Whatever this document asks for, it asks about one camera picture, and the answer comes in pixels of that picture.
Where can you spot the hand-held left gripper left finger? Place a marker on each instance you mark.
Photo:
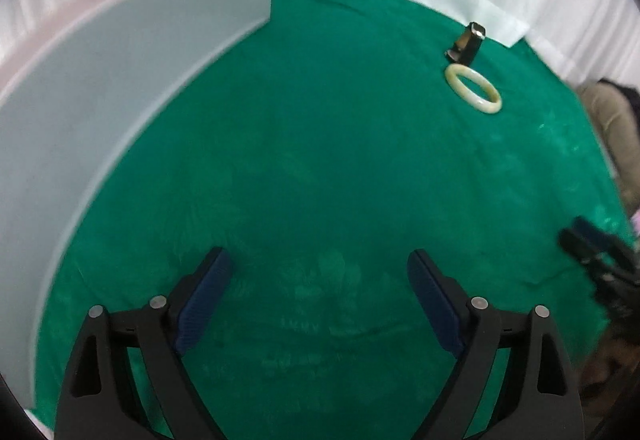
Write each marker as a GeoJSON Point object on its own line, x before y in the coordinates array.
{"type": "Point", "coordinates": [200, 310]}

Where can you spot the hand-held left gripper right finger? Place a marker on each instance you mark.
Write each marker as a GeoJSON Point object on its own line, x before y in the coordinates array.
{"type": "Point", "coordinates": [435, 305]}

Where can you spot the green velvet cloth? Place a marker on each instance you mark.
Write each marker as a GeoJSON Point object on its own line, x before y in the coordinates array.
{"type": "Point", "coordinates": [325, 169]}

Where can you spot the white box with brown lining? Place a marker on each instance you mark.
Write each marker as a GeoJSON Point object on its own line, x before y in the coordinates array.
{"type": "Point", "coordinates": [125, 94]}

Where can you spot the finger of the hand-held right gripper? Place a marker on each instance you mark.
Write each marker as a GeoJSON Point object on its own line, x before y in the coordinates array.
{"type": "Point", "coordinates": [595, 232]}
{"type": "Point", "coordinates": [580, 247]}

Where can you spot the pale jade bangle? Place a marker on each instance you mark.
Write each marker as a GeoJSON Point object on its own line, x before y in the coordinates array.
{"type": "Point", "coordinates": [487, 107]}

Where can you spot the small black jewelry stand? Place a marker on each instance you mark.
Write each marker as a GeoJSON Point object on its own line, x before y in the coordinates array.
{"type": "Point", "coordinates": [467, 44]}

